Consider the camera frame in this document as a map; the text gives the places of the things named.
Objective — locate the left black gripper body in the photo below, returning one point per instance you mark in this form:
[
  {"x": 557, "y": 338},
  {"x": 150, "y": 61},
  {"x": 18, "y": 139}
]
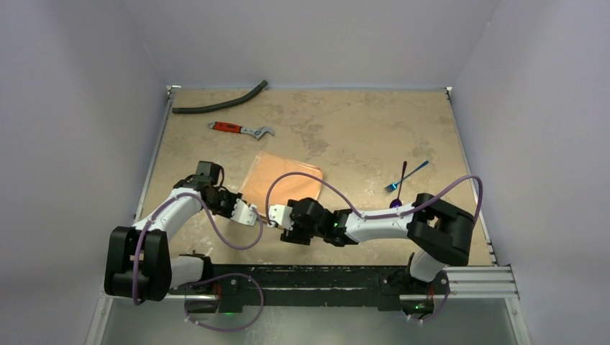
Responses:
[{"x": 223, "y": 203}]

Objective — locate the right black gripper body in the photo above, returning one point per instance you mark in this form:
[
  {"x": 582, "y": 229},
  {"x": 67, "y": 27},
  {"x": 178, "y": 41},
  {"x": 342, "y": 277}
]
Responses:
[{"x": 296, "y": 223}]

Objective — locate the peach cloth napkin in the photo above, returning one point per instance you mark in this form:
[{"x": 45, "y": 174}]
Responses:
[{"x": 267, "y": 167}]

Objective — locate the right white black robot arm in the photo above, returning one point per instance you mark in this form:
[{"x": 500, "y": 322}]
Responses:
[{"x": 443, "y": 232}]

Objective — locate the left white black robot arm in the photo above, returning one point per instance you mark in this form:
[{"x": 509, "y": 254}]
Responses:
[{"x": 138, "y": 263}]

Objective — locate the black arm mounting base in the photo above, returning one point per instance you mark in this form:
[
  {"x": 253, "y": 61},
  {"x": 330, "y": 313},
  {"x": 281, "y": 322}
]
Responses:
[{"x": 384, "y": 287}]

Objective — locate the purple metallic spoon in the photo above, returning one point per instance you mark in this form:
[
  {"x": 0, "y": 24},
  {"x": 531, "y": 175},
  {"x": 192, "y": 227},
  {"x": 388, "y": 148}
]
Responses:
[{"x": 396, "y": 202}]

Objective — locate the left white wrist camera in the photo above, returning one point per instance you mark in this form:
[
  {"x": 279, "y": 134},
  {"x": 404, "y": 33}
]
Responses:
[{"x": 244, "y": 213}]

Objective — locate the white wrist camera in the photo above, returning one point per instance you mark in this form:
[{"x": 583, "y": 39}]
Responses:
[
  {"x": 279, "y": 216},
  {"x": 244, "y": 213}
]

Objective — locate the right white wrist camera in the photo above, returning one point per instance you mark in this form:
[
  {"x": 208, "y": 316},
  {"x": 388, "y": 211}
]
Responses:
[{"x": 279, "y": 216}]

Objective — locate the red handled adjustable wrench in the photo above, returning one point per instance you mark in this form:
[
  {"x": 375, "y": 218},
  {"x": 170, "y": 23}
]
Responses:
[{"x": 237, "y": 129}]

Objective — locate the aluminium frame rail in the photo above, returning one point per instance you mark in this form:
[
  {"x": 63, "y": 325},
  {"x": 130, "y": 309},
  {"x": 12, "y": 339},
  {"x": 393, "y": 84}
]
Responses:
[{"x": 359, "y": 139}]

